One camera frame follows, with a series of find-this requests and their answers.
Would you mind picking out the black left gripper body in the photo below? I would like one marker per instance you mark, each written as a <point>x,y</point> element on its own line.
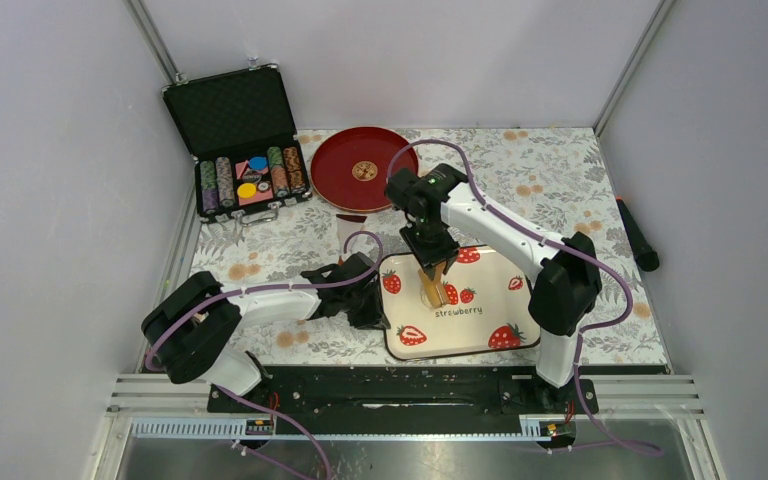
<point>363,307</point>

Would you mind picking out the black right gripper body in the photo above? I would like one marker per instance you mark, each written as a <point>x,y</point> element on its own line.
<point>430,243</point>

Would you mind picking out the wooden dough roller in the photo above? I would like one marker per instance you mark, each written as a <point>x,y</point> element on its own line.
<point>434,293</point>

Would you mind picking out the square strawberry ceramic plate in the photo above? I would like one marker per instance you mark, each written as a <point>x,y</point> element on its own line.
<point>486,307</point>

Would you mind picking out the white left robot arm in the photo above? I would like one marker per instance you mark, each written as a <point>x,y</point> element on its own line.
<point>189,333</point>

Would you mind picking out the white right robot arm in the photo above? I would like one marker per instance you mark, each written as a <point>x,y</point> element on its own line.
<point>561,270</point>

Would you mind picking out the round red lacquer tray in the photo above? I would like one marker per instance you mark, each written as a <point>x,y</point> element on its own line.
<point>349,170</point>

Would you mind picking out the floral patterned tablecloth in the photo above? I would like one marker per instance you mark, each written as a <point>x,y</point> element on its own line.
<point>554,177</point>

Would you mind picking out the black poker chip case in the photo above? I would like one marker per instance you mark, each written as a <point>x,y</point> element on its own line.
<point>239,130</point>

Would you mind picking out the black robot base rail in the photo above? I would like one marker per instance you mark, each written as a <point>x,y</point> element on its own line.
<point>414,394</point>

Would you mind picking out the slotted grey cable duct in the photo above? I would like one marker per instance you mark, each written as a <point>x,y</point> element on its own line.
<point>518,427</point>

